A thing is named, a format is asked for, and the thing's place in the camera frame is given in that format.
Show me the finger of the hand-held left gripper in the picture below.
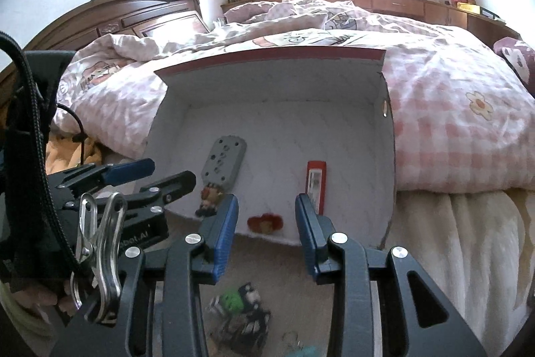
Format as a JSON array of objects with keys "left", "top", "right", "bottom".
[
  {"left": 67, "top": 170, "right": 197, "bottom": 215},
  {"left": 47, "top": 158, "right": 156, "bottom": 194}
]

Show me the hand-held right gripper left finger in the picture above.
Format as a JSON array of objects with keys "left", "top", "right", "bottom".
[{"left": 50, "top": 194, "right": 240, "bottom": 357}]

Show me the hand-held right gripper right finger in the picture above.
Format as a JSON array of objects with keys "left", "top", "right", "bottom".
[{"left": 295, "top": 193, "right": 488, "bottom": 357}]

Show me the black patterned fabric pouch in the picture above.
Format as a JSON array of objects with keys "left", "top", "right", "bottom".
[{"left": 208, "top": 296, "right": 272, "bottom": 349}]

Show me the white cardboard box red rim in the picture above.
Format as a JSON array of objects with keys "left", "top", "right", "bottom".
[{"left": 143, "top": 48, "right": 396, "bottom": 250}]

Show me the person's left hand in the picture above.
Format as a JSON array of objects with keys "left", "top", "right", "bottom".
[{"left": 17, "top": 282, "right": 80, "bottom": 318}]

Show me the small brown figurine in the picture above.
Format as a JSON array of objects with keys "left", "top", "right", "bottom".
[{"left": 195, "top": 182, "right": 223, "bottom": 218}]

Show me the red plush flower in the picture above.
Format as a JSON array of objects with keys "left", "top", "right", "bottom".
[{"left": 247, "top": 214, "right": 284, "bottom": 235}]

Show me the red flat pack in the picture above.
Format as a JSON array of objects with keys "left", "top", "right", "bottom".
[{"left": 306, "top": 160, "right": 327, "bottom": 215}]

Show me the grey holed flat case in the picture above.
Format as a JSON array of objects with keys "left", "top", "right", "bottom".
[{"left": 201, "top": 135, "right": 247, "bottom": 187}]

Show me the green plush toy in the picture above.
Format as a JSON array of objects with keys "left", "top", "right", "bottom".
[{"left": 218, "top": 287, "right": 245, "bottom": 313}]

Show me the yellow cloth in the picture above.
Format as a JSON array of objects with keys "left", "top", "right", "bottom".
[{"left": 45, "top": 135, "right": 103, "bottom": 176}]

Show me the beige fleece bed sheet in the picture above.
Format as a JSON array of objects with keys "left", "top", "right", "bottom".
[{"left": 150, "top": 185, "right": 535, "bottom": 357}]

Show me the dark wooden headboard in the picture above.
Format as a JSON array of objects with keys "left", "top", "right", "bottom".
[{"left": 0, "top": 0, "right": 212, "bottom": 90}]

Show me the pink checked quilt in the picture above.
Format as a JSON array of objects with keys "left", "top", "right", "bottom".
[{"left": 52, "top": 0, "right": 535, "bottom": 192}]

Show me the purple printed pillow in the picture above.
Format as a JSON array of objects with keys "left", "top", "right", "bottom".
[{"left": 493, "top": 37, "right": 535, "bottom": 98}]

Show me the dark green book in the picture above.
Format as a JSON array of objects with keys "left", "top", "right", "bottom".
[{"left": 480, "top": 8, "right": 507, "bottom": 24}]

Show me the thin black cable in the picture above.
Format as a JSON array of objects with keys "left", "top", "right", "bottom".
[{"left": 56, "top": 102, "right": 88, "bottom": 166}]

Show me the teal keychain toy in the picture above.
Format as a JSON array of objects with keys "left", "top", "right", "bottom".
[{"left": 281, "top": 332, "right": 326, "bottom": 357}]

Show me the black braided cable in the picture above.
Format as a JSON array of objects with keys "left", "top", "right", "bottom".
[{"left": 0, "top": 31, "right": 84, "bottom": 291}]

